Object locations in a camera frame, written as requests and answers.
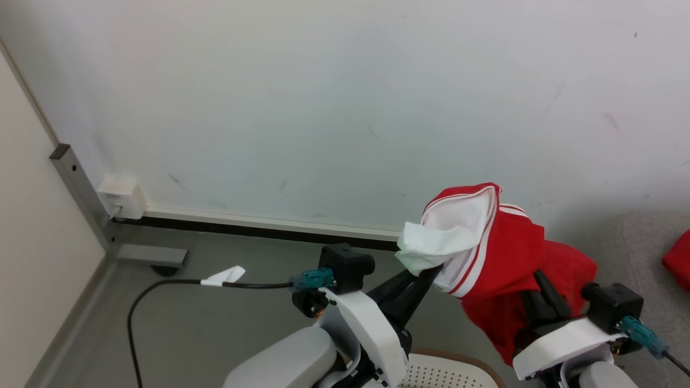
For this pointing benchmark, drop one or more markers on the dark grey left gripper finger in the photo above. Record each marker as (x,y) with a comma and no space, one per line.
(392,286)
(412,302)

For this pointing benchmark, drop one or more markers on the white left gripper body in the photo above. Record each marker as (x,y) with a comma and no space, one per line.
(366,328)

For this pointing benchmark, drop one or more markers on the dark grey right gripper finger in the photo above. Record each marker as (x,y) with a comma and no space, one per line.
(552,297)
(533,308)

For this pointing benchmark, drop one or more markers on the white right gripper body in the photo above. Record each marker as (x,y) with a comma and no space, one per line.
(560,342)

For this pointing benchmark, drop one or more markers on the red garment with white trim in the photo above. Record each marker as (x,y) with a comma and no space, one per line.
(512,253)

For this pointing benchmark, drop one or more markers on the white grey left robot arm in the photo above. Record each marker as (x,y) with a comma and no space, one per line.
(285,358)

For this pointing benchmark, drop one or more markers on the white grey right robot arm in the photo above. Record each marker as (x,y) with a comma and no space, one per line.
(598,376)

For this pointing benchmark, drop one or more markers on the white perforated laundry basket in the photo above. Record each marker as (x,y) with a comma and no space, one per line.
(447,372)

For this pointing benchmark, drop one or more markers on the plain red clothing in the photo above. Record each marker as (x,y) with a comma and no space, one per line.
(679,261)

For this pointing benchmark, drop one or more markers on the white and black baseboard strip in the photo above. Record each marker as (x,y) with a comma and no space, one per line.
(259,222)

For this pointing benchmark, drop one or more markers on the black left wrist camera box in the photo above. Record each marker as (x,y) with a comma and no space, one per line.
(345,267)

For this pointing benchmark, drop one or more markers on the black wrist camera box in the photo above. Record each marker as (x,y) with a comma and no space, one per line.
(612,306)
(345,267)

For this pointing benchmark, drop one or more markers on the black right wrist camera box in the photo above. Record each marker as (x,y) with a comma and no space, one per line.
(612,306)

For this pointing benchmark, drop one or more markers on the white wall socket box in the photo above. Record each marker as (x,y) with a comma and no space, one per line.
(121,196)

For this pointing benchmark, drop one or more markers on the grey metal frame post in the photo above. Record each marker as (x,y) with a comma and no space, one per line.
(81,188)

